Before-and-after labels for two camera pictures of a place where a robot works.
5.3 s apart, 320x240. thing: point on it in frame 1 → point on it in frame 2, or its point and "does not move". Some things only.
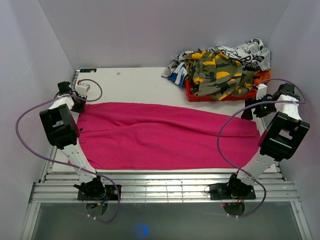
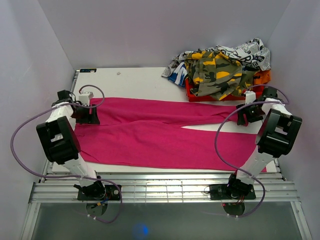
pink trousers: x=146 y=136 does not move
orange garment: x=261 y=77 does not move
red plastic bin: x=191 y=97 does not move
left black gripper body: x=79 y=106 → x=82 y=115
